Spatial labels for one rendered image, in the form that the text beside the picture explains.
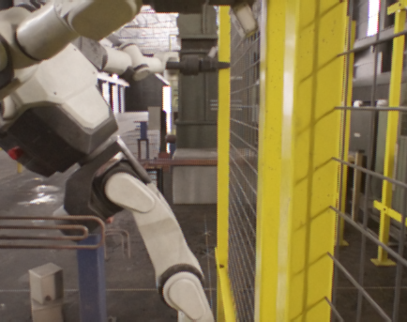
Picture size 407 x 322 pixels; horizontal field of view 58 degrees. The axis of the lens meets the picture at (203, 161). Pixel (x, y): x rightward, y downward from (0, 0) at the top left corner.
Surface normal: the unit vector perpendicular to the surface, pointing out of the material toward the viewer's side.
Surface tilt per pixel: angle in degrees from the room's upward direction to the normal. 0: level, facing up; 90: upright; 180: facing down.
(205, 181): 90
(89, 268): 90
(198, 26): 90
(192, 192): 90
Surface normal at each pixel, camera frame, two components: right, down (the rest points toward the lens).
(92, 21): 0.01, 0.93
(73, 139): 0.37, 0.16
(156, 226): 0.25, 0.54
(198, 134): 0.02, 0.14
